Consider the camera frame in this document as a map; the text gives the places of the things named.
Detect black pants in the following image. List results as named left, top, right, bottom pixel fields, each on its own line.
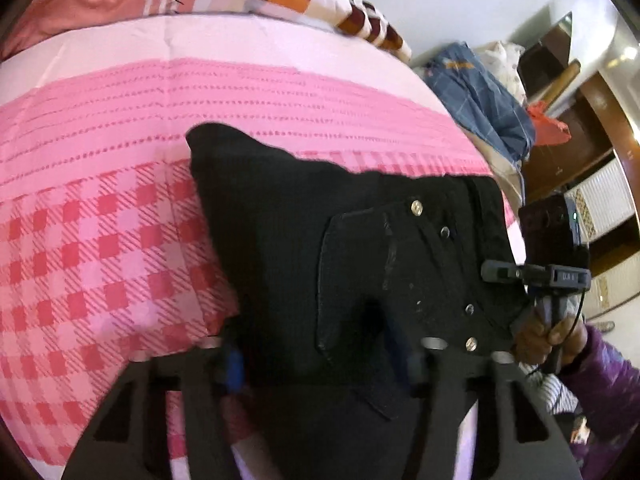
left=186, top=124, right=525, bottom=479

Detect red orange cloth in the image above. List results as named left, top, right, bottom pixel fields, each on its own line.
left=526, top=101, right=572, bottom=146

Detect person's right hand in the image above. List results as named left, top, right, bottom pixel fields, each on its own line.
left=512, top=313, right=589, bottom=367

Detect brown wooden wardrobe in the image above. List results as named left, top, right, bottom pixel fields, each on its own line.
left=519, top=69, right=640, bottom=321

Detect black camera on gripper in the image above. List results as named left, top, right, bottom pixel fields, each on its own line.
left=518, top=194, right=590, bottom=269

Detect pink checked bed sheet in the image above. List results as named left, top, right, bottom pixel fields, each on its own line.
left=1, top=15, right=494, bottom=479

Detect white floral cloth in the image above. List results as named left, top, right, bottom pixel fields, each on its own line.
left=475, top=41, right=526, bottom=105

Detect wooden rolling pin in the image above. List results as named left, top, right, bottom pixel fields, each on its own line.
left=540, top=60, right=582, bottom=108

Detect blue checked cloth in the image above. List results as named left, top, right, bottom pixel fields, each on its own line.
left=422, top=42, right=536, bottom=166

